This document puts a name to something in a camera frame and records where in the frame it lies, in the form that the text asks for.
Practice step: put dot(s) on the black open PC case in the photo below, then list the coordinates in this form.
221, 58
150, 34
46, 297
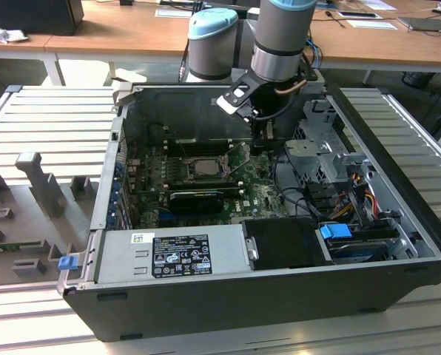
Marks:
242, 307

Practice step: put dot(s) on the black box on desk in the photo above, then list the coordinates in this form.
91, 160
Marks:
32, 16

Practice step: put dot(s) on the blue case latch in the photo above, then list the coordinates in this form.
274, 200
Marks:
67, 263

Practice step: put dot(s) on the CPU socket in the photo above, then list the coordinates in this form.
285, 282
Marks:
186, 169

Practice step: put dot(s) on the black notebook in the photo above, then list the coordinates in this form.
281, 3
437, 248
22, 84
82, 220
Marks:
424, 24

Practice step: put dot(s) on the black expansion card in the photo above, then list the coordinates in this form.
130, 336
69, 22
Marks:
194, 202

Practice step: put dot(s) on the white silver wrist camera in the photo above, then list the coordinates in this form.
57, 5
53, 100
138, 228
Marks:
229, 103

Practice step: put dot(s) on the silver metal drive cage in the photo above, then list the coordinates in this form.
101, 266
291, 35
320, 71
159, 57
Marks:
309, 148

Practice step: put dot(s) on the crumpled white paper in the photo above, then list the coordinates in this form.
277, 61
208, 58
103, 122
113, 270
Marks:
2, 35

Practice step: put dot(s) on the pale paper sheet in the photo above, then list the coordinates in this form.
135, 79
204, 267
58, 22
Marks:
170, 13

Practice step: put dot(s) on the white paper sheet blue edge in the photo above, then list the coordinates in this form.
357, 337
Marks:
372, 24

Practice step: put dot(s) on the black chair base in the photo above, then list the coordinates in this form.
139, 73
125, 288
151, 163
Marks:
416, 78

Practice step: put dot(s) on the black RAM slot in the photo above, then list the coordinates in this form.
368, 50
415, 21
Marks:
231, 191
198, 151
202, 182
198, 144

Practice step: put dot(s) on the white smartphone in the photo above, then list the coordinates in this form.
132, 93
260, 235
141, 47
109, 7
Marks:
357, 15

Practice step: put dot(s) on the blue disk carrier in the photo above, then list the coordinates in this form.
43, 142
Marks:
333, 231

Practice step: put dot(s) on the silver power supply with label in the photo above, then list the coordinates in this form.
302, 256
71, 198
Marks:
117, 255

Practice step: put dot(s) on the grey case side bracket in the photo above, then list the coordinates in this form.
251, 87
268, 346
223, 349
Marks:
126, 92

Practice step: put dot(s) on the green motherboard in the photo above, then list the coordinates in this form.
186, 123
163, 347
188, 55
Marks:
257, 199

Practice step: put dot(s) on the grey parts rack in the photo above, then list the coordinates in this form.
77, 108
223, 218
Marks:
28, 207

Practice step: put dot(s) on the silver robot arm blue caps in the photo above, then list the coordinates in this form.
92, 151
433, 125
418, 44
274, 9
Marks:
279, 37

